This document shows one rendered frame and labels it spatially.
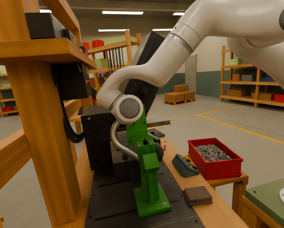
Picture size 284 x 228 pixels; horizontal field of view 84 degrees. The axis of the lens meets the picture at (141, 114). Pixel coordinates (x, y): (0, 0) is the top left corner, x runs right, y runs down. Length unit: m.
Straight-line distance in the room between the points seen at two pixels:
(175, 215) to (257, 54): 0.63
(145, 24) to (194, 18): 10.33
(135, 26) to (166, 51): 10.12
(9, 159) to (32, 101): 0.18
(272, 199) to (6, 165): 0.95
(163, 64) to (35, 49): 0.34
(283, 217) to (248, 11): 0.70
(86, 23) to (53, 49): 9.70
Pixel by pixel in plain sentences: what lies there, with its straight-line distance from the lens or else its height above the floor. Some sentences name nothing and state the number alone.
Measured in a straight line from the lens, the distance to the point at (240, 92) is 6.90.
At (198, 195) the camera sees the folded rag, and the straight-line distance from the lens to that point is 0.76.
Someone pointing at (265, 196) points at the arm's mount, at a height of 0.89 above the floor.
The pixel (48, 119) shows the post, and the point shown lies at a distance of 0.61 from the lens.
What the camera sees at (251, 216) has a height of 0.78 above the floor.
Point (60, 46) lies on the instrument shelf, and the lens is 0.49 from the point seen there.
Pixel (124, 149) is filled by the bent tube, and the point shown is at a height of 1.09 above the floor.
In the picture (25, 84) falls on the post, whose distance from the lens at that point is 0.62.
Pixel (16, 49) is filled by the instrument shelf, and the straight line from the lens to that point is 0.52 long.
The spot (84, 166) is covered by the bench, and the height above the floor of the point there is 0.88.
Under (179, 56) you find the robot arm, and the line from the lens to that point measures 0.48.
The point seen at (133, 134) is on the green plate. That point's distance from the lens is 0.86.
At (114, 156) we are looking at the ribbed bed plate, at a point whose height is 1.02.
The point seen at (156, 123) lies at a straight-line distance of 1.00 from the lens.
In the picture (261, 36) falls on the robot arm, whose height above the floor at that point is 1.49.
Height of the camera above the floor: 1.43
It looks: 14 degrees down
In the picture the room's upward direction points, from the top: 5 degrees counter-clockwise
